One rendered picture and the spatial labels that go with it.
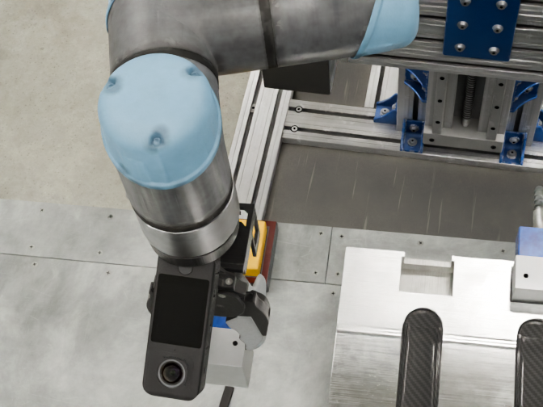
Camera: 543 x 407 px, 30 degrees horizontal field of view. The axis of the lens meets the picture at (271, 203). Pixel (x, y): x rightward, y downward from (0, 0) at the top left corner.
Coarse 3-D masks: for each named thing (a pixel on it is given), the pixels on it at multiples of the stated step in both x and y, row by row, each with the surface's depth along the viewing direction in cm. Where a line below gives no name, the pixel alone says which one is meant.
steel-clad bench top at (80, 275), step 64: (0, 256) 116; (64, 256) 116; (128, 256) 115; (320, 256) 113; (448, 256) 112; (512, 256) 111; (0, 320) 112; (64, 320) 112; (128, 320) 111; (320, 320) 109; (0, 384) 108; (64, 384) 108; (128, 384) 107; (256, 384) 106; (320, 384) 105
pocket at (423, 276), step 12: (408, 264) 103; (420, 264) 103; (432, 264) 103; (444, 264) 103; (408, 276) 104; (420, 276) 104; (432, 276) 103; (444, 276) 103; (408, 288) 103; (420, 288) 103; (432, 288) 103; (444, 288) 103
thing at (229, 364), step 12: (216, 324) 94; (216, 336) 92; (228, 336) 92; (216, 348) 91; (228, 348) 91; (240, 348) 91; (216, 360) 91; (228, 360) 91; (240, 360) 91; (252, 360) 96; (216, 372) 92; (228, 372) 92; (240, 372) 91; (228, 384) 95; (240, 384) 94
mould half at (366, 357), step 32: (352, 256) 102; (384, 256) 102; (352, 288) 101; (384, 288) 100; (480, 288) 99; (352, 320) 99; (384, 320) 99; (448, 320) 98; (480, 320) 98; (512, 320) 98; (352, 352) 98; (384, 352) 97; (448, 352) 97; (480, 352) 96; (512, 352) 96; (352, 384) 96; (384, 384) 96; (448, 384) 95; (480, 384) 95; (512, 384) 95
